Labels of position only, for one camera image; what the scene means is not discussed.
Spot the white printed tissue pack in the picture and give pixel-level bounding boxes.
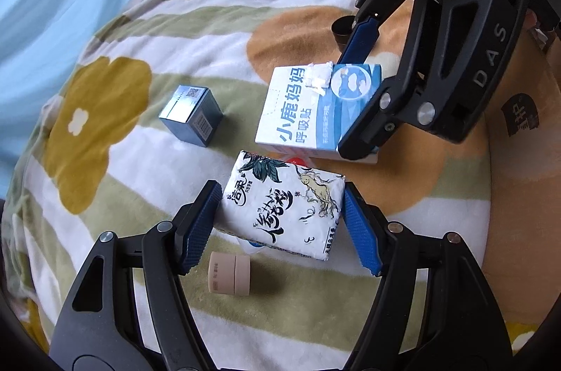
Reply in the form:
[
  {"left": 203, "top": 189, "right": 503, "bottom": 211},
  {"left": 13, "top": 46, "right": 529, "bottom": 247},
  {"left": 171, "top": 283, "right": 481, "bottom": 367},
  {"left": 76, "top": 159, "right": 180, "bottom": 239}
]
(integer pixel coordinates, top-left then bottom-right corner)
[{"left": 216, "top": 150, "right": 346, "bottom": 262}]

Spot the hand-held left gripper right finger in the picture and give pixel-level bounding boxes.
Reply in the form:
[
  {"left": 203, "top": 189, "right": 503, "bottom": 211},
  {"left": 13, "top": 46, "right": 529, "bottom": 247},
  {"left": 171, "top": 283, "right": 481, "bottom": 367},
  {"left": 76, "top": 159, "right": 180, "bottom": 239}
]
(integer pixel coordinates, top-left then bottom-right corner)
[{"left": 344, "top": 182, "right": 514, "bottom": 371}]

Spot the small dark brown cup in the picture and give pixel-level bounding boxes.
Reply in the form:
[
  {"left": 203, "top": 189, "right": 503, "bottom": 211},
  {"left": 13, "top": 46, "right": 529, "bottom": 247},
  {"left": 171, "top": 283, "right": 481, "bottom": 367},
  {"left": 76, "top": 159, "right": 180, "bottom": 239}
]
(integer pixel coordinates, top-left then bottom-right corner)
[{"left": 331, "top": 15, "right": 357, "bottom": 49}]

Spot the brown cardboard box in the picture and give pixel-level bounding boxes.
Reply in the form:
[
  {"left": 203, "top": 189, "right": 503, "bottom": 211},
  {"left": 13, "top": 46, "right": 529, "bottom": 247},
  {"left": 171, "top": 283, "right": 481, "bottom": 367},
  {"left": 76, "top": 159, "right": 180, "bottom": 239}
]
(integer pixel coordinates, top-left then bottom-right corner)
[{"left": 475, "top": 30, "right": 561, "bottom": 354}]

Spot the beige round jar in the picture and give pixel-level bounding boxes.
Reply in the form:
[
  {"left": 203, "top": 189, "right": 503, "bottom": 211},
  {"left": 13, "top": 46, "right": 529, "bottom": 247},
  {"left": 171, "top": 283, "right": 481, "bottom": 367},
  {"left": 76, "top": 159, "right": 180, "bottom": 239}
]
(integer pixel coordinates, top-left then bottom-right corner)
[{"left": 208, "top": 251, "right": 251, "bottom": 296}]

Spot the floral striped fleece blanket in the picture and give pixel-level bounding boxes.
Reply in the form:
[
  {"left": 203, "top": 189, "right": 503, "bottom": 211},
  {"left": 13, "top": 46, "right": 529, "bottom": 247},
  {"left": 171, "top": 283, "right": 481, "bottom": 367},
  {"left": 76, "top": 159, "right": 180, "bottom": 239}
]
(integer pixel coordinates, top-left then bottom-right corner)
[{"left": 0, "top": 0, "right": 544, "bottom": 371}]

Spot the small dark blue box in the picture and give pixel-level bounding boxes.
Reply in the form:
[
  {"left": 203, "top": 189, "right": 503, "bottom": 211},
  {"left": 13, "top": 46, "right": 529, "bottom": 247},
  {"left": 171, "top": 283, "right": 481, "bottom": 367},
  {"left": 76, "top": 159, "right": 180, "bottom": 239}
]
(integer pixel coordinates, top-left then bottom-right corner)
[{"left": 158, "top": 85, "right": 224, "bottom": 147}]

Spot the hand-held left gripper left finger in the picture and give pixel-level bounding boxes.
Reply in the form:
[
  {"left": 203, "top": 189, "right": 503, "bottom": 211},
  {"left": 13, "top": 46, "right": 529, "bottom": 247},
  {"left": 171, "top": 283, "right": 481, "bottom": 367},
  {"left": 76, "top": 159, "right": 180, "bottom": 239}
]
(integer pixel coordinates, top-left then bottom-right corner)
[{"left": 48, "top": 180, "right": 224, "bottom": 371}]

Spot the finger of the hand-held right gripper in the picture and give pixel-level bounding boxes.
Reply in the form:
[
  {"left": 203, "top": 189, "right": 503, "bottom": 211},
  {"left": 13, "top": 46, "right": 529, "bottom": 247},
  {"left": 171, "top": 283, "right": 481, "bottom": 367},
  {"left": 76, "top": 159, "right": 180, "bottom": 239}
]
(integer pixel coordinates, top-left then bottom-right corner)
[
  {"left": 337, "top": 0, "right": 435, "bottom": 66},
  {"left": 337, "top": 0, "right": 445, "bottom": 162}
]

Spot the blue and white carton box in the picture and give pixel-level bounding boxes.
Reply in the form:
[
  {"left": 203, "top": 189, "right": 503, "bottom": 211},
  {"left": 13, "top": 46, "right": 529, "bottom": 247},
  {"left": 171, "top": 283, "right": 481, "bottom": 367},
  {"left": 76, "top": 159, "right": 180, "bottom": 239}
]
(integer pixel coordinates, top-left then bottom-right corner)
[{"left": 255, "top": 63, "right": 385, "bottom": 164}]

